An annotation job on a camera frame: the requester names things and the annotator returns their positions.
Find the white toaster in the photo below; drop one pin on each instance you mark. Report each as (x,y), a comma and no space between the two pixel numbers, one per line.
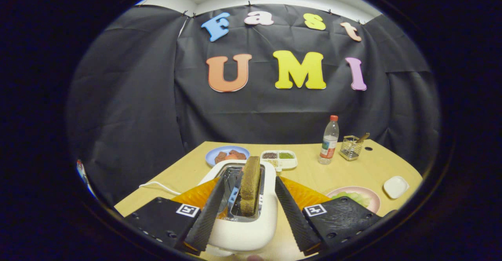
(251,233)

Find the green lettuce leaf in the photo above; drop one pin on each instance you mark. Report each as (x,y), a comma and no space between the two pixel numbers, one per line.
(355,198)

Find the black backdrop cloth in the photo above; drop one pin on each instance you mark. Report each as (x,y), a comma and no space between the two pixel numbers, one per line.
(137,96)

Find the toasted brown bread slice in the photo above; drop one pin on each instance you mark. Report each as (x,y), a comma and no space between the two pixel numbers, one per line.
(250,186)

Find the pink plate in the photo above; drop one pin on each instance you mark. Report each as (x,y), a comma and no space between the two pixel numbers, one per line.
(372,202)

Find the clear plastic water bottle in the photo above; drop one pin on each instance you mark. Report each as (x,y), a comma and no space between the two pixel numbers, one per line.
(328,143)

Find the red meat pieces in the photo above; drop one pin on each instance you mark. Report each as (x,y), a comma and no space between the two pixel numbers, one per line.
(231,156)

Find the blue plate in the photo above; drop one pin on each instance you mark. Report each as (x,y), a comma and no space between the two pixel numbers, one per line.
(213,154)

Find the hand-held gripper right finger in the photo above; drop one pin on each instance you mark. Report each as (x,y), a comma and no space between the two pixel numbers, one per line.
(292,214)

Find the small white plate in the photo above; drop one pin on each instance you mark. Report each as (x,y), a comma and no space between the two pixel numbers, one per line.
(396,187)

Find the white divided condiment tray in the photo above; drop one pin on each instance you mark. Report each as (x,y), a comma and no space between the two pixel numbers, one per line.
(279,157)

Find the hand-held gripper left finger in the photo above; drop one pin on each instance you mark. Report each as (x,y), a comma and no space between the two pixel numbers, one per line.
(208,214)

